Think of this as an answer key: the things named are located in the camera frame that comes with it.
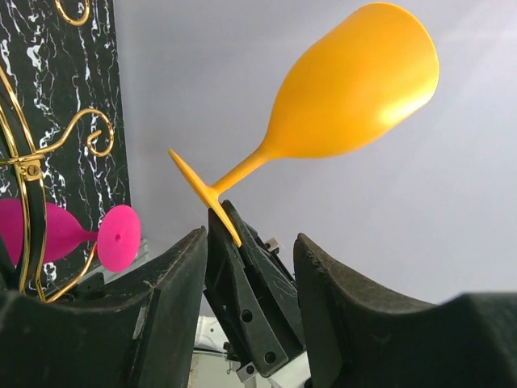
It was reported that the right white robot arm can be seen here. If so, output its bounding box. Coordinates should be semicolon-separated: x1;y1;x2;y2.
189;200;312;387

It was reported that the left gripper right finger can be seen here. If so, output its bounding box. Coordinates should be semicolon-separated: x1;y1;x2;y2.
293;234;516;387

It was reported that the gold wire wine glass rack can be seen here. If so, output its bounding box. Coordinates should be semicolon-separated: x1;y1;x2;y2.
1;1;130;302

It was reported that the orange wine glass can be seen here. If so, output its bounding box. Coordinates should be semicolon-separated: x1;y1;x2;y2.
170;2;439;244

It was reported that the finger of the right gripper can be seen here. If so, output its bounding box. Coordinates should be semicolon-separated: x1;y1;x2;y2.
204;200;306;377

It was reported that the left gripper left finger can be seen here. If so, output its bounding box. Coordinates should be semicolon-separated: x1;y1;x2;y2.
1;227;208;387

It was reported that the pink wine glass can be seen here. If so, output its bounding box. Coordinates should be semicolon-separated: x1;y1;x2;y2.
1;198;141;272

